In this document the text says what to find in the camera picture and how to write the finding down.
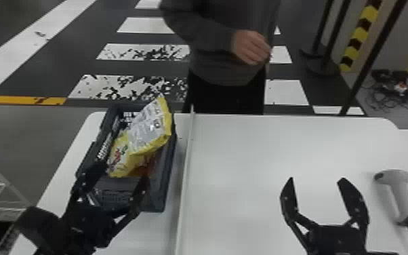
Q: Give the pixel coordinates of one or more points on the black post with round foot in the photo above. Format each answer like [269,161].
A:
[323,64]

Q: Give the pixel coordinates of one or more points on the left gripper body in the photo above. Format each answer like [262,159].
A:
[90,228]

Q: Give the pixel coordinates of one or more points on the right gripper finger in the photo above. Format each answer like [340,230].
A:
[289,206]
[357,206]

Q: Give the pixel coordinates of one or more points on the person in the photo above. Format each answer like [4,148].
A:
[207,42]

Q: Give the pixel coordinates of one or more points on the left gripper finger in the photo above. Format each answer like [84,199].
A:
[83,185]
[140,199]

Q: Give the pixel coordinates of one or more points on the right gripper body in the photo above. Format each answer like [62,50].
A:
[335,240]

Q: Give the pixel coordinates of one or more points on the hand scanner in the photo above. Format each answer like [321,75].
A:
[399,192]

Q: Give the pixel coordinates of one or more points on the yellow snack packet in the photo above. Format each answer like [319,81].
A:
[140,142]

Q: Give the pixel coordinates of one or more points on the black basket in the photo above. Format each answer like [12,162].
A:
[161,171]

